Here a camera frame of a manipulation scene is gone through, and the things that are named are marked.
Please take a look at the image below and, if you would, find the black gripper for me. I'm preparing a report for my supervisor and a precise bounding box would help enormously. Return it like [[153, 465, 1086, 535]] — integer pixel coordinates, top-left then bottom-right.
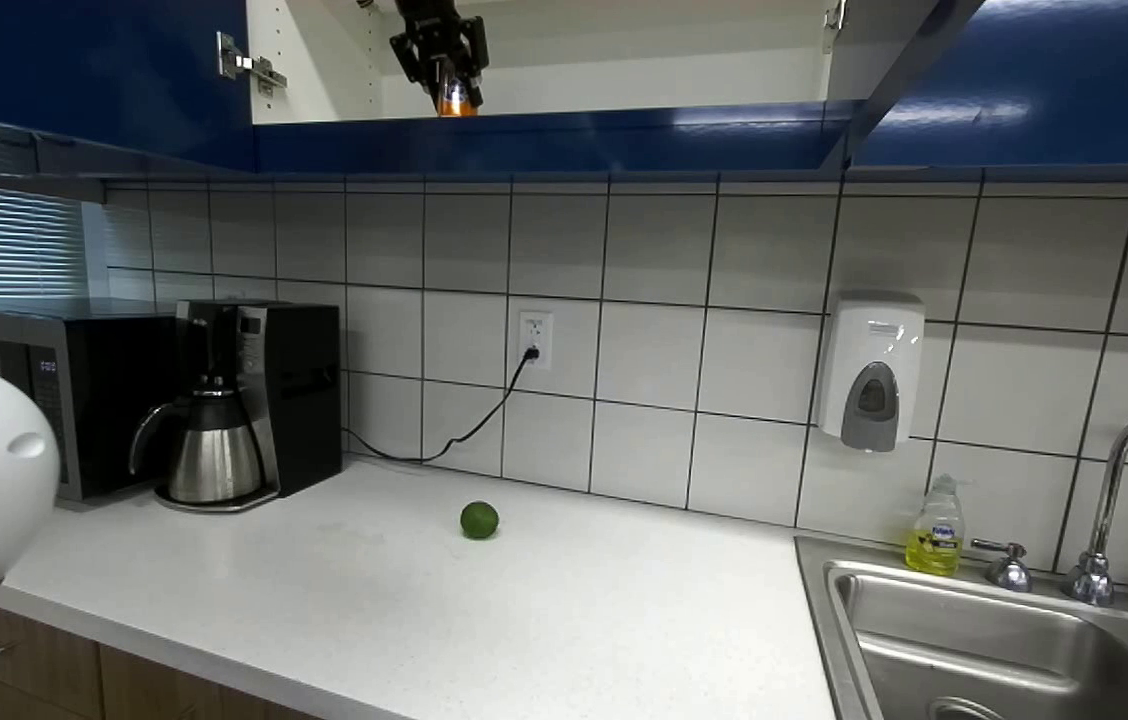
[[390, 0, 492, 92]]

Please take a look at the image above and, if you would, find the orange soda can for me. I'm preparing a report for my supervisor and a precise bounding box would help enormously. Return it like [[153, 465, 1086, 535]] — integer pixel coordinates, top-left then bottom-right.
[[432, 73, 485, 125]]

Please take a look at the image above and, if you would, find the black coffee maker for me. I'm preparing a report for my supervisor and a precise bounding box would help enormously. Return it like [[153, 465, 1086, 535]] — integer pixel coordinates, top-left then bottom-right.
[[171, 295, 350, 514]]

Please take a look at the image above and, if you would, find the steel coffee carafe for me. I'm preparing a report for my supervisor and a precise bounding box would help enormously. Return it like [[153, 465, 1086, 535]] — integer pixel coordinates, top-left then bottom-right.
[[124, 377, 274, 513]]

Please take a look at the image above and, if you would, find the green lime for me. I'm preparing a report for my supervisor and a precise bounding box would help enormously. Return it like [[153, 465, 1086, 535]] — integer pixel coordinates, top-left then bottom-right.
[[458, 495, 503, 542]]

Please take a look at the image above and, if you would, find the black steel microwave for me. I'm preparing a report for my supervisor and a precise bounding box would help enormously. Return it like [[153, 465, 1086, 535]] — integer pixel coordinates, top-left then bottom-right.
[[0, 299, 182, 509]]

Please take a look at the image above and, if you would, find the yellow dish soap bottle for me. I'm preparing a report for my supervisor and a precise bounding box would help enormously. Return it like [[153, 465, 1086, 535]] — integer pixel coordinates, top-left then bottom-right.
[[901, 471, 974, 579]]

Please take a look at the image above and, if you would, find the wooden base cabinet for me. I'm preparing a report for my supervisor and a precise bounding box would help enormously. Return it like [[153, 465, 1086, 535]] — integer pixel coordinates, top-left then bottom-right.
[[0, 602, 327, 720]]

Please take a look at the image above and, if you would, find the stainless steel sink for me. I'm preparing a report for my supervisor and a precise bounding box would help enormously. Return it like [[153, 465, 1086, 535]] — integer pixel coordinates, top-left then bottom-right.
[[796, 535, 1128, 720]]

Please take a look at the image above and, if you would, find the white wall outlet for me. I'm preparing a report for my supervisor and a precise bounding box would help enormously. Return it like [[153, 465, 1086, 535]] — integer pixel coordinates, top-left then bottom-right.
[[514, 309, 557, 377]]

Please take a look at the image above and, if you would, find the black power cord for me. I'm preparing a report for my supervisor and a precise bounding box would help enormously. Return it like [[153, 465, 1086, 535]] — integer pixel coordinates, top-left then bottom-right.
[[341, 348, 545, 471]]

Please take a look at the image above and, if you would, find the white wall soap dispenser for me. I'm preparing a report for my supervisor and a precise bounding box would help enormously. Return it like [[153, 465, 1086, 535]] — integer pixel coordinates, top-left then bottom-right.
[[816, 290, 929, 457]]

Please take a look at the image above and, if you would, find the chrome faucet handle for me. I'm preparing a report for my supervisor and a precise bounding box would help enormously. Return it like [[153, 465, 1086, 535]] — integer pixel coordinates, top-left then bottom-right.
[[968, 535, 1035, 591]]

